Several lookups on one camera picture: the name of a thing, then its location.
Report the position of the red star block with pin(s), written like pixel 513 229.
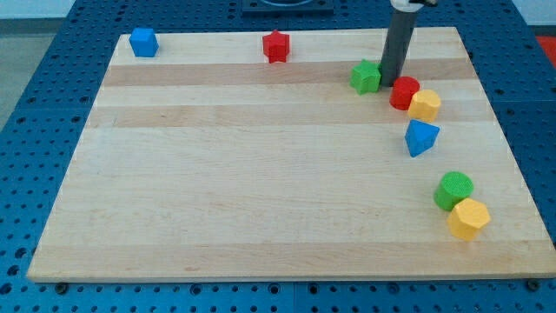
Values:
pixel 276 46

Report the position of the blue cube block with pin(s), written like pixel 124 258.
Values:
pixel 143 42

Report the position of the blue triangle block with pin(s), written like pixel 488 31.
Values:
pixel 420 136

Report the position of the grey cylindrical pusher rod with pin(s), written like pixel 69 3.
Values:
pixel 395 49

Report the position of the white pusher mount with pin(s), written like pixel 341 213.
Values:
pixel 412 5

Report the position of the wooden board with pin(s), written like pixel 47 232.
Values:
pixel 207 163

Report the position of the red cylinder block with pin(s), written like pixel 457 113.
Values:
pixel 402 92

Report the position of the yellow hexagon block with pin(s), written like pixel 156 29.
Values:
pixel 467 219

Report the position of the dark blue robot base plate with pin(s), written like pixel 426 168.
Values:
pixel 261 7

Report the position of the green cylinder block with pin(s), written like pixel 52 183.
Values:
pixel 453 187

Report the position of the green star block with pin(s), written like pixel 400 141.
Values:
pixel 366 77

